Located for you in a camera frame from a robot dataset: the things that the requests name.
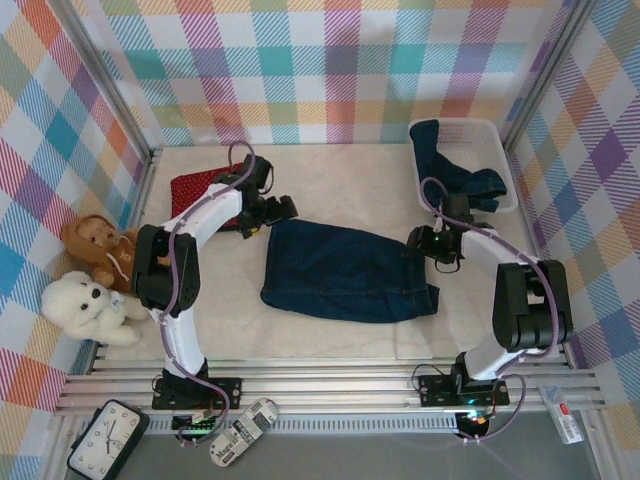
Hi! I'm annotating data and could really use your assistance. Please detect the denim skirt with pockets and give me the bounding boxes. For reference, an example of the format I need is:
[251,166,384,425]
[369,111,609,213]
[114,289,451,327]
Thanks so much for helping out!
[408,119,507,214]

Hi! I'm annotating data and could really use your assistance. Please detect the red white-dotted skirt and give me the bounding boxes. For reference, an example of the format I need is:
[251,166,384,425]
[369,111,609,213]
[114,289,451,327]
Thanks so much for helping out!
[169,169,251,234]

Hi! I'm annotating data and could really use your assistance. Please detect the plain dark denim skirt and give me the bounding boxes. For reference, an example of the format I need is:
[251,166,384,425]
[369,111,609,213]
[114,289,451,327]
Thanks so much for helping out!
[259,219,441,325]

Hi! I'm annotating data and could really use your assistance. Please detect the white plastic basket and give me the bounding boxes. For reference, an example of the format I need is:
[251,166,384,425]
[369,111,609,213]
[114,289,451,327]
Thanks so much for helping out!
[407,118,520,217]

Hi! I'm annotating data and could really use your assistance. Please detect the brown teddy bear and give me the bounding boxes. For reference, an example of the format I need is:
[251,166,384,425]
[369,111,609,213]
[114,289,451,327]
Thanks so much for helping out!
[60,214,146,294]

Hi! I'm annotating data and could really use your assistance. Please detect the small black controller board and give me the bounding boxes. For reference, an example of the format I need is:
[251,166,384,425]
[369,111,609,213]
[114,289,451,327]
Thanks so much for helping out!
[455,410,494,437]
[171,413,221,437]

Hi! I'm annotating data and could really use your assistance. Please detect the white teddy bear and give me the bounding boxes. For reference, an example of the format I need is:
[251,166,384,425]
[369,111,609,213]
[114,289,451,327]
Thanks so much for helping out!
[40,270,151,346]

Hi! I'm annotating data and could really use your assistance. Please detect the newspaper print pouch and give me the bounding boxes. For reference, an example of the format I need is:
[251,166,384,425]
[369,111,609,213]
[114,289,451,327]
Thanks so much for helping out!
[208,397,279,469]

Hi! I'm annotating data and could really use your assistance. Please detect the clear plastic box red label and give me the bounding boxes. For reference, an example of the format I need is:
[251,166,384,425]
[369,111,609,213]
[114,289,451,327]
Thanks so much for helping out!
[542,385,585,445]

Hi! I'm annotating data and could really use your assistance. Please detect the black alarm clock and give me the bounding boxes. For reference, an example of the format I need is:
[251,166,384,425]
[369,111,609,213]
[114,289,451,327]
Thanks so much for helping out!
[66,398,150,479]

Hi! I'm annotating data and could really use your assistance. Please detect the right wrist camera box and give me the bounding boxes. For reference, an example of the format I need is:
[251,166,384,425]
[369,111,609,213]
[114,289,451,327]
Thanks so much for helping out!
[438,193,474,226]

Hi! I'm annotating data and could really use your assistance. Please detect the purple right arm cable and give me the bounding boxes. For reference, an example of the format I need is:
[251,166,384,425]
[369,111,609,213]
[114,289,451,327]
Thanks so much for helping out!
[421,176,560,444]

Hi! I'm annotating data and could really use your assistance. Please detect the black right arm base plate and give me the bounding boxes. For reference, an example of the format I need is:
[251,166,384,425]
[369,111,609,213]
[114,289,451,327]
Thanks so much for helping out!
[417,373,511,407]

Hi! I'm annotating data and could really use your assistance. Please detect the aluminium frame rails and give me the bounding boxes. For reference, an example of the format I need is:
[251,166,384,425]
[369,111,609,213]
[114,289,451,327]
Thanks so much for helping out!
[54,344,609,416]

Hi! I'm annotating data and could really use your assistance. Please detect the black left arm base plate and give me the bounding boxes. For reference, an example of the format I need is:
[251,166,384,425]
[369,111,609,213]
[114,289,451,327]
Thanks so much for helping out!
[151,377,244,412]

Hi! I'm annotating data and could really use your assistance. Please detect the grey slotted cable duct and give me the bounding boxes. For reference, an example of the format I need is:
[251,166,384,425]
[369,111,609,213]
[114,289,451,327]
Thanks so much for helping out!
[147,417,461,435]

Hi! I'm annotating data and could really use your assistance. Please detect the aluminium corner post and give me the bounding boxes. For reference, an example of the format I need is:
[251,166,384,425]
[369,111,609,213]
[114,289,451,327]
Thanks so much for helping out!
[47,0,164,166]
[503,0,600,147]

